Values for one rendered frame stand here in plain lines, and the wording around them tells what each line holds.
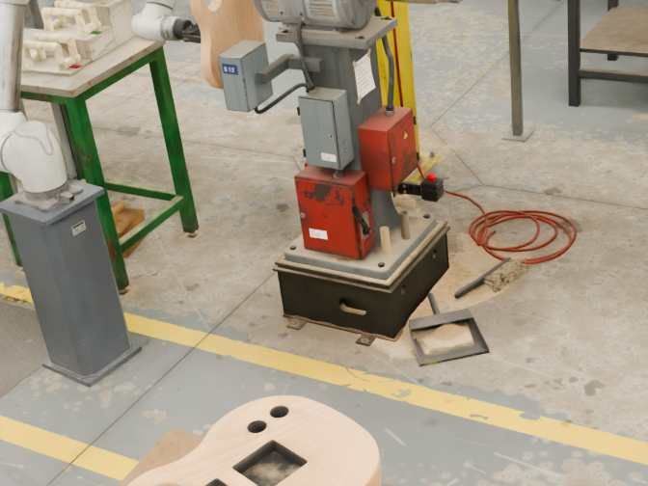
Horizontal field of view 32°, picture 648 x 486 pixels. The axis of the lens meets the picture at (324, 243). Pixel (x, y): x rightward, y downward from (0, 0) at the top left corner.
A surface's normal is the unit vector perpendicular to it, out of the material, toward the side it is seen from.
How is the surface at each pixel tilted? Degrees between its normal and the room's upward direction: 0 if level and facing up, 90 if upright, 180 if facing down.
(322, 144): 90
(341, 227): 90
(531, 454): 0
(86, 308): 90
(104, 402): 0
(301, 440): 0
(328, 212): 90
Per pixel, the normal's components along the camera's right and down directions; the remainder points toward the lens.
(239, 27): 0.86, 0.20
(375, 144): -0.50, 0.48
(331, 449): -0.12, -0.86
